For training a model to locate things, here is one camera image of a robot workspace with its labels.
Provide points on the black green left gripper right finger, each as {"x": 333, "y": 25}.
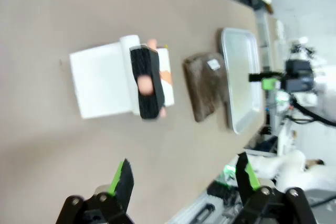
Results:
{"x": 245, "y": 176}

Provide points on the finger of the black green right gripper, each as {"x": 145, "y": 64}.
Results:
{"x": 270, "y": 84}
{"x": 266, "y": 76}

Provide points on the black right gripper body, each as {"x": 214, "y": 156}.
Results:
{"x": 299, "y": 84}

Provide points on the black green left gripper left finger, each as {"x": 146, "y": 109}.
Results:
{"x": 123, "y": 184}

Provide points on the brown towel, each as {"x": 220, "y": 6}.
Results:
{"x": 206, "y": 85}

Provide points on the white stand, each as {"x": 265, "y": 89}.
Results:
{"x": 99, "y": 82}

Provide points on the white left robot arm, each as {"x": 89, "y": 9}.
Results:
{"x": 288, "y": 169}

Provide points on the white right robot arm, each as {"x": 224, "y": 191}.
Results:
{"x": 326, "y": 98}

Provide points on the silver metal tray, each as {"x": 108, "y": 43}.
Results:
{"x": 242, "y": 77}

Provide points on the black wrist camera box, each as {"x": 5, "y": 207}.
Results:
{"x": 298, "y": 68}

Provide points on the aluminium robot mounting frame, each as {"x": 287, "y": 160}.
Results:
{"x": 204, "y": 205}

